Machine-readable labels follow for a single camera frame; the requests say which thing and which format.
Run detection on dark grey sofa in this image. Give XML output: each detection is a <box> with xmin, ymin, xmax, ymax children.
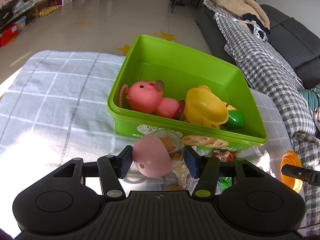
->
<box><xmin>196</xmin><ymin>4</ymin><xmax>320</xmax><ymax>89</ymax></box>

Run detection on red box on floor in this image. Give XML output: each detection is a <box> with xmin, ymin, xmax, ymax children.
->
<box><xmin>0</xmin><ymin>24</ymin><xmax>18</xmax><ymax>47</ymax></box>

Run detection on grey checked tablecloth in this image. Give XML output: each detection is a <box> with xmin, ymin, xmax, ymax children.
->
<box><xmin>0</xmin><ymin>49</ymin><xmax>320</xmax><ymax>238</ymax></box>

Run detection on pale starfish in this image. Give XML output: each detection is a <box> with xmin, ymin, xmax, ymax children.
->
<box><xmin>172</xmin><ymin>161</ymin><xmax>193</xmax><ymax>189</ymax></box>

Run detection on beige plush blanket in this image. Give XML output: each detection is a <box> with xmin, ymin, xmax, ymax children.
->
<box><xmin>215</xmin><ymin>0</ymin><xmax>270</xmax><ymax>29</ymax></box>

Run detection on small cartoon figurine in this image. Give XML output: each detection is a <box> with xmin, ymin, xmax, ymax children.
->
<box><xmin>210</xmin><ymin>149</ymin><xmax>238</xmax><ymax>163</ymax></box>

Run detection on checked grey blanket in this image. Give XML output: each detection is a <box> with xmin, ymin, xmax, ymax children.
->
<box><xmin>203</xmin><ymin>0</ymin><xmax>320</xmax><ymax>170</ymax></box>

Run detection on purple toy grapes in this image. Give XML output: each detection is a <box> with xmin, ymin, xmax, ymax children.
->
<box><xmin>219</xmin><ymin>177</ymin><xmax>233</xmax><ymax>191</ymax></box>

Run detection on yellow toy on floor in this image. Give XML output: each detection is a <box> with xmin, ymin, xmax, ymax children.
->
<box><xmin>39</xmin><ymin>5</ymin><xmax>59</xmax><ymax>17</ymax></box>

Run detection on toy corn cob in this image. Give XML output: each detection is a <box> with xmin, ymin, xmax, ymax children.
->
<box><xmin>223</xmin><ymin>101</ymin><xmax>245</xmax><ymax>129</ymax></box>

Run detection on yellow toy pot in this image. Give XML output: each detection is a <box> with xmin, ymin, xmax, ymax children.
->
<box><xmin>184</xmin><ymin>85</ymin><xmax>229</xmax><ymax>129</ymax></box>

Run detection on teal patterned pillow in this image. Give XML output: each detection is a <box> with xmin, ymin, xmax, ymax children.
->
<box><xmin>298</xmin><ymin>84</ymin><xmax>320</xmax><ymax>130</ymax></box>

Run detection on pink capsule toy egg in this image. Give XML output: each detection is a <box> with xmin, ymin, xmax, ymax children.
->
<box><xmin>132</xmin><ymin>129</ymin><xmax>184</xmax><ymax>178</ymax></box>

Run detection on green plastic cookie box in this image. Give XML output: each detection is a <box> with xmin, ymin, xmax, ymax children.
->
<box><xmin>107</xmin><ymin>35</ymin><xmax>267</xmax><ymax>151</ymax></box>

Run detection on amber rubber hand toy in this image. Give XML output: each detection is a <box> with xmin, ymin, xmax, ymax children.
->
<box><xmin>162</xmin><ymin>185</ymin><xmax>183</xmax><ymax>191</ymax></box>

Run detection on pink rubber pig toy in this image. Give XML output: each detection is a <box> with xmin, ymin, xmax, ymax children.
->
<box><xmin>118</xmin><ymin>80</ymin><xmax>185</xmax><ymax>120</ymax></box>

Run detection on white printed carton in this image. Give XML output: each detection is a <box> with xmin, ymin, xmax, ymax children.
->
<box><xmin>48</xmin><ymin>0</ymin><xmax>73</xmax><ymax>7</ymax></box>

